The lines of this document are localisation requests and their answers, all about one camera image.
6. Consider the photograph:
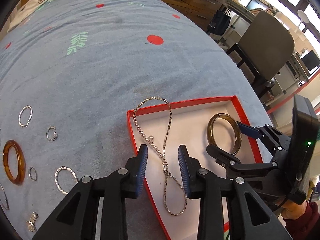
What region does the white garment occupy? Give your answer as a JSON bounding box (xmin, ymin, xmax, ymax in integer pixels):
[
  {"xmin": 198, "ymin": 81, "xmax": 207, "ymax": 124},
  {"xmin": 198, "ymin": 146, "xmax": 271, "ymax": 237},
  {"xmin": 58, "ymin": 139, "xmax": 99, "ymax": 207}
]
[{"xmin": 7, "ymin": 0, "xmax": 66, "ymax": 33}]

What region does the olive green bangle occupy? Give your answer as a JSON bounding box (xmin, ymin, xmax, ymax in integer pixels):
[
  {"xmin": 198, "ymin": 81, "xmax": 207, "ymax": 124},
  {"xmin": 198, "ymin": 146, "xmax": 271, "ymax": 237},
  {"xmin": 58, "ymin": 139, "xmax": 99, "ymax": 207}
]
[{"xmin": 206, "ymin": 113, "xmax": 242, "ymax": 155}]

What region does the red jewelry box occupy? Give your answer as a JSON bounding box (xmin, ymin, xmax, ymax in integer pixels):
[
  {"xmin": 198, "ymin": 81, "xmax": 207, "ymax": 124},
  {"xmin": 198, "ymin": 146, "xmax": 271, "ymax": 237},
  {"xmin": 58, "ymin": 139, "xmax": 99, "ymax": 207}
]
[{"xmin": 126, "ymin": 95, "xmax": 263, "ymax": 240}]

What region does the grey office chair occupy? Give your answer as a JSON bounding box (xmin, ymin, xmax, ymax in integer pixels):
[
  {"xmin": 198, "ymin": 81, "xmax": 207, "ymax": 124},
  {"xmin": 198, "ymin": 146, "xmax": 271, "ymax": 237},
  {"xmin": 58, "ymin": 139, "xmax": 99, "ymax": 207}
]
[{"xmin": 226, "ymin": 10, "xmax": 295, "ymax": 98}]

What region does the wavy silver bangle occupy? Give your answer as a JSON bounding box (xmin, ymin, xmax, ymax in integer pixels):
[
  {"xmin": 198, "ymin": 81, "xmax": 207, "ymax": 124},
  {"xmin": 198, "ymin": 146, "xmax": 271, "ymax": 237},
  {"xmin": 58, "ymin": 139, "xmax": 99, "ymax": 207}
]
[{"xmin": 18, "ymin": 106, "xmax": 33, "ymax": 128}]

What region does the twisted rope silver bangle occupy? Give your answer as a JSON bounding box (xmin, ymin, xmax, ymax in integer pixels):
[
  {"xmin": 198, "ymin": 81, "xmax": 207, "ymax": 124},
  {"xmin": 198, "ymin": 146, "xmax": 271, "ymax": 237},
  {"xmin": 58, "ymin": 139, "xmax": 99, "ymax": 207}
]
[{"xmin": 54, "ymin": 166, "xmax": 79, "ymax": 195}]

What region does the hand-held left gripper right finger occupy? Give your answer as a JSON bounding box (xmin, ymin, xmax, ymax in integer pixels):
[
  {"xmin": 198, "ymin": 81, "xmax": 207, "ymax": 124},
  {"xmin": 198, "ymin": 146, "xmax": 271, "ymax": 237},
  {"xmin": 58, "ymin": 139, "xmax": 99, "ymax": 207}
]
[{"xmin": 177, "ymin": 144, "xmax": 293, "ymax": 240}]

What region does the amber bangle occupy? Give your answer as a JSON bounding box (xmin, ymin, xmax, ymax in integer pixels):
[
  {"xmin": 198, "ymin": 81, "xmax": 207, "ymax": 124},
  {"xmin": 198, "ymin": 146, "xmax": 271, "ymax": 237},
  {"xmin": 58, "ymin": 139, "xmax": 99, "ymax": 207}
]
[{"xmin": 2, "ymin": 140, "xmax": 26, "ymax": 185}]

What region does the red framed mirror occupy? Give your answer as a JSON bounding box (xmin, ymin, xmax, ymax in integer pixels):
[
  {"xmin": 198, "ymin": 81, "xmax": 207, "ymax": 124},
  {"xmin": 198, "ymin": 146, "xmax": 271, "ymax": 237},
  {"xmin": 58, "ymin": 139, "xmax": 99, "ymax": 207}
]
[{"xmin": 265, "ymin": 69, "xmax": 320, "ymax": 114}]

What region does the silver chain necklace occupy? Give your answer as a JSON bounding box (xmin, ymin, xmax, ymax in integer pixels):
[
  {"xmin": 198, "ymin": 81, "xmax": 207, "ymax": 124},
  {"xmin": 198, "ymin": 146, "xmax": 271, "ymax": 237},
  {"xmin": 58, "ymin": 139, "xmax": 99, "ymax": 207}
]
[{"xmin": 132, "ymin": 96, "xmax": 188, "ymax": 217}]

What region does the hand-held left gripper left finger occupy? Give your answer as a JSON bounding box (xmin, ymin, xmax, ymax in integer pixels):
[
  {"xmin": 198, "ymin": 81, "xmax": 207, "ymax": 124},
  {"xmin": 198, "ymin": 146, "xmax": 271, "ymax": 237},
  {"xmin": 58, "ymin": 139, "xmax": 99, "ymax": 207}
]
[{"xmin": 32, "ymin": 144, "xmax": 149, "ymax": 240}]

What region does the grey desk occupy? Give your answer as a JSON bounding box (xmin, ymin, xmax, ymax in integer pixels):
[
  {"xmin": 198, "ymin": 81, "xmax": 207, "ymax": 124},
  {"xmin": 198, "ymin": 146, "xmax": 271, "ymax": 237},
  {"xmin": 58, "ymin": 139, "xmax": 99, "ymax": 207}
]
[{"xmin": 217, "ymin": 0, "xmax": 258, "ymax": 23}]

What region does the wooden drawer cabinet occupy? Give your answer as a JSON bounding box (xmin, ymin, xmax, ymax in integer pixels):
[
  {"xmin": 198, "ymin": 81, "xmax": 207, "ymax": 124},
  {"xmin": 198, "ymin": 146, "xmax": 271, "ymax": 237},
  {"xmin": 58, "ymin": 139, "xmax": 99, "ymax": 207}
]
[{"xmin": 160, "ymin": 0, "xmax": 247, "ymax": 28}]

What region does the open silver ring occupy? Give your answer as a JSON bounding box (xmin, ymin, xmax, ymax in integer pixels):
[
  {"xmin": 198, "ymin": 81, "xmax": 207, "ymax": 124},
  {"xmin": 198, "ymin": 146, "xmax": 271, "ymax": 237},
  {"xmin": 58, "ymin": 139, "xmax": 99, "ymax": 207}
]
[{"xmin": 46, "ymin": 126, "xmax": 59, "ymax": 142}]

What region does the white desk lamp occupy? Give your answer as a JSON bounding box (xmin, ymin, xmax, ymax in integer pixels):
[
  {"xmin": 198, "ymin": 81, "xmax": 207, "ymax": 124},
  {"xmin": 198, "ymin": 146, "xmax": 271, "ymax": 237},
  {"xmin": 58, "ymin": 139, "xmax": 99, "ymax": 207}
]
[{"xmin": 297, "ymin": 4, "xmax": 317, "ymax": 28}]

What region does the silver bow brooch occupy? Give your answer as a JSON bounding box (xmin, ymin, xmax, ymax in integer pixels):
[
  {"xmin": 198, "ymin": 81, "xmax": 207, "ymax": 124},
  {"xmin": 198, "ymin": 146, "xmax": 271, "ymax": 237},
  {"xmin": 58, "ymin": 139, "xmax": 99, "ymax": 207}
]
[{"xmin": 26, "ymin": 212, "xmax": 39, "ymax": 232}]

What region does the black monitor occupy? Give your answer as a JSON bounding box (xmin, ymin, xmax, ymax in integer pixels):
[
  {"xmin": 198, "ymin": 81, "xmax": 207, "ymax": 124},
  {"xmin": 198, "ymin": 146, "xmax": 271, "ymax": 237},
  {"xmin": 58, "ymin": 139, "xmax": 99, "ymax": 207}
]
[{"xmin": 300, "ymin": 50, "xmax": 320, "ymax": 74}]

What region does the person's right hand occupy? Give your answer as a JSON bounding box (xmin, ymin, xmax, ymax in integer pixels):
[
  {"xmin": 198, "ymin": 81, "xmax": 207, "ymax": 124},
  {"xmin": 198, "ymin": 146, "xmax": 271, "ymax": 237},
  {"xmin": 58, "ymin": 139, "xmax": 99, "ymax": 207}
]
[{"xmin": 280, "ymin": 201, "xmax": 309, "ymax": 221}]

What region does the black tote bag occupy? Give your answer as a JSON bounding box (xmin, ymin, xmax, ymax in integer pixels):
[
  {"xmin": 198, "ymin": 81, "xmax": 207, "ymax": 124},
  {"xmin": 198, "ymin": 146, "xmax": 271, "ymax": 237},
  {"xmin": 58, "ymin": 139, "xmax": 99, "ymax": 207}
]
[{"xmin": 206, "ymin": 8, "xmax": 234, "ymax": 36}]

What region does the thin silver bangle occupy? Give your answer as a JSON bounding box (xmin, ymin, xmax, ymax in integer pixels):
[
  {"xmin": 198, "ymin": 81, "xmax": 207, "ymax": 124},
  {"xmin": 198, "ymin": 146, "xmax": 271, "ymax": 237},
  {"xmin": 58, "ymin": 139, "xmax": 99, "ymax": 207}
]
[{"xmin": 0, "ymin": 182, "xmax": 10, "ymax": 210}]

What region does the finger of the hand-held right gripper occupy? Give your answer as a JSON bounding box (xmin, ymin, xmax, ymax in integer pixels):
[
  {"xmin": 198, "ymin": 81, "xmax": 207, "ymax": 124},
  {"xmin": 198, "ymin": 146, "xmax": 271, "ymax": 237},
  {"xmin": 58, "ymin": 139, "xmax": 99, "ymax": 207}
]
[
  {"xmin": 236, "ymin": 121, "xmax": 291, "ymax": 156},
  {"xmin": 206, "ymin": 144, "xmax": 278, "ymax": 179}
]

